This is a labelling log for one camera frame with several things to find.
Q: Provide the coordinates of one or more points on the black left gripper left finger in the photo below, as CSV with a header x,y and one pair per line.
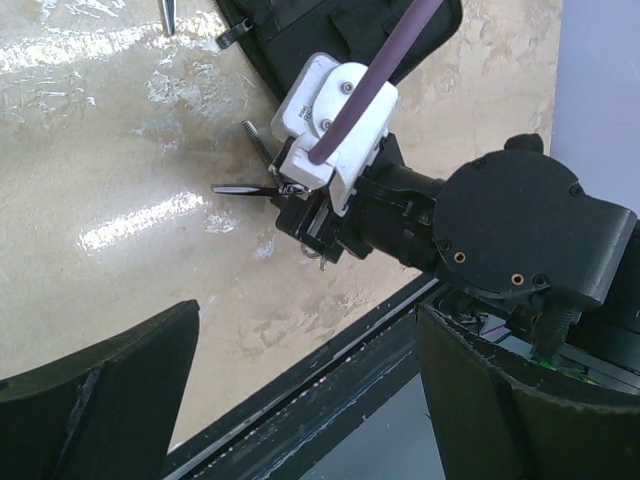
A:
x,y
107,411

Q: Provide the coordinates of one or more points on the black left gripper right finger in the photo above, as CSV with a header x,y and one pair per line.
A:
x,y
497,415

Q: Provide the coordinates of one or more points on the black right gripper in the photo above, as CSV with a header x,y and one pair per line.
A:
x,y
374,220

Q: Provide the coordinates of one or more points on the black zip tool case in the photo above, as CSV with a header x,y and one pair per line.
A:
x,y
278,37

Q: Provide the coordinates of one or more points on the silver straight hair scissors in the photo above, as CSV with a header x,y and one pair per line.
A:
x,y
167,11

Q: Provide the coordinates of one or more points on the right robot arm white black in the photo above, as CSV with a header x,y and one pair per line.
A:
x,y
514,225

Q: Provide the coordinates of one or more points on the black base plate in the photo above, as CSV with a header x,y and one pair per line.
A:
x,y
357,407

